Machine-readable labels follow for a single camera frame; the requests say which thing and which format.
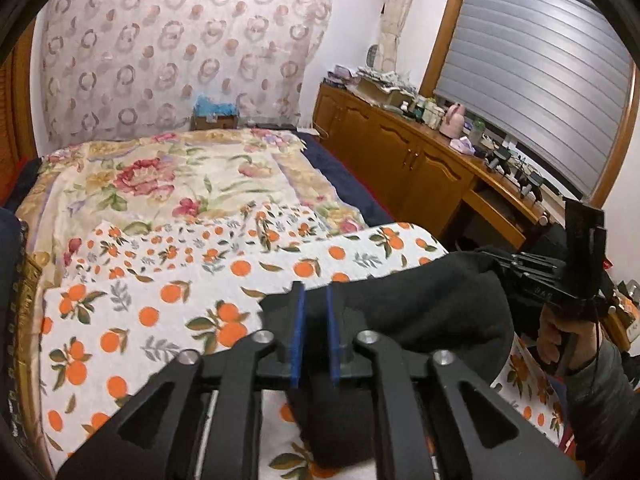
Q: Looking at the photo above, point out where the pink kettle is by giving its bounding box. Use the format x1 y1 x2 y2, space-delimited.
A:
439 103 465 139

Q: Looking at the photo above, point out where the wooden louvered wardrobe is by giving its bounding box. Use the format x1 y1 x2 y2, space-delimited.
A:
0 22 37 205

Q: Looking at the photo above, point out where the circle pattern wall curtain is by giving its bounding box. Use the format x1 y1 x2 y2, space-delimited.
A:
39 0 332 151

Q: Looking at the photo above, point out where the wooden sideboard cabinet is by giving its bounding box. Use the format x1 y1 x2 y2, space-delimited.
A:
312 84 554 249

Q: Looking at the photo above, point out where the person's right hand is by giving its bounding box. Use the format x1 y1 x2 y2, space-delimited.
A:
536 306 602 377

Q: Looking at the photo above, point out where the grey sleeve right forearm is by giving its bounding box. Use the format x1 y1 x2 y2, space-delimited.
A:
565 341 639 479

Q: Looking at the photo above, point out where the patterned folded cloth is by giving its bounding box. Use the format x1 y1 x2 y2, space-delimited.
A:
4 224 47 441

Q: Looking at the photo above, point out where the navy blue blanket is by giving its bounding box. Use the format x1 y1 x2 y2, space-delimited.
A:
295 131 393 226

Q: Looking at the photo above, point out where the orange print white blanket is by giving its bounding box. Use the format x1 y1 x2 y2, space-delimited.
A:
39 204 569 480

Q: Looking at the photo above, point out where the wooden window frame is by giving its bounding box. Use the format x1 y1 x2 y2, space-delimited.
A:
420 0 639 208

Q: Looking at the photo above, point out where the grey window blind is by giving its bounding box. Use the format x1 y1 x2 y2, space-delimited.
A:
435 0 634 195

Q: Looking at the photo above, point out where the floral cream bedsheet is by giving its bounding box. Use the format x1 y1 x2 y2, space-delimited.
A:
14 127 369 281

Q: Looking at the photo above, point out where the cluttered paper box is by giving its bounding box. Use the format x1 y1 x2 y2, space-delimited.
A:
352 67 418 107

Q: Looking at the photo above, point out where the folded navy blue cloth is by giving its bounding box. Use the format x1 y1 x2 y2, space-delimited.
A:
0 208 22 402

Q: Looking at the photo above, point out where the black garment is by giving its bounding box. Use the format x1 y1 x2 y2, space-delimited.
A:
286 252 514 469

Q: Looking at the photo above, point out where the blue tissue box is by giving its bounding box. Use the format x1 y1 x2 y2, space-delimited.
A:
193 94 239 122

